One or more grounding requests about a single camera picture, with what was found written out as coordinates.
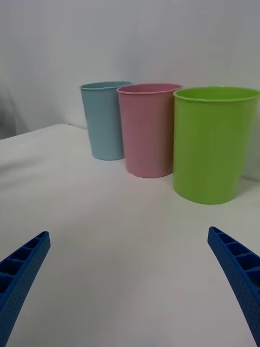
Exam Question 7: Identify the green plastic bin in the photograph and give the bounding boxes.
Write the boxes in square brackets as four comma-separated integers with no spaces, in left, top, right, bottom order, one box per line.
[173,86,260,205]

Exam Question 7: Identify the pink plastic bin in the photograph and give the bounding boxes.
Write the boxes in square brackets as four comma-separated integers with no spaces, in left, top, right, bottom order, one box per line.
[116,83,183,179]

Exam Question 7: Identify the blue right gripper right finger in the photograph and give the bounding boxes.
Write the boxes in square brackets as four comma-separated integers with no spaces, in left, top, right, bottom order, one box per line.
[207,226,260,347]

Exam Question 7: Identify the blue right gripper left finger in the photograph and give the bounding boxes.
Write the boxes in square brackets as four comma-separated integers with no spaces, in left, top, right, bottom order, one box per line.
[0,230,51,347]

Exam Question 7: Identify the pale blue plastic bin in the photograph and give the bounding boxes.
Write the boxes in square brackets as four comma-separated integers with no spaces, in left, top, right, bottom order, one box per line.
[79,80,133,161]

